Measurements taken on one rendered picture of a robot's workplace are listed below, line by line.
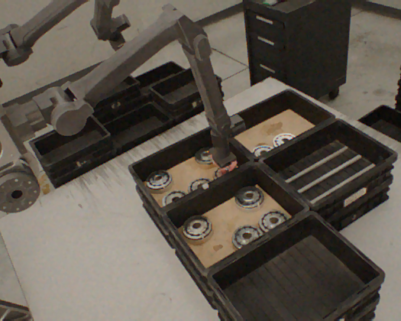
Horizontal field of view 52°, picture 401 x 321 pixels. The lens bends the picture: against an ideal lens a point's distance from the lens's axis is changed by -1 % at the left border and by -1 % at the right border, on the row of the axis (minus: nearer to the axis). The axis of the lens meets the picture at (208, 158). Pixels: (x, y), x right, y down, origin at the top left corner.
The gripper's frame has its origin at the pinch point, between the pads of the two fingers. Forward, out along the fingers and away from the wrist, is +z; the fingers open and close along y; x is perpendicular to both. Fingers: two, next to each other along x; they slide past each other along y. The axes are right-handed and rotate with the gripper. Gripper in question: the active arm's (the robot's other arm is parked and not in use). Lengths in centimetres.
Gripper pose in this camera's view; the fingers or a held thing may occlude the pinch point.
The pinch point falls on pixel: (224, 171)
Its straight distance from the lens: 157.9
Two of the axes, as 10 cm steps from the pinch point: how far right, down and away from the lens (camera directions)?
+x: -8.8, 3.9, -2.6
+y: -4.5, -5.4, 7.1
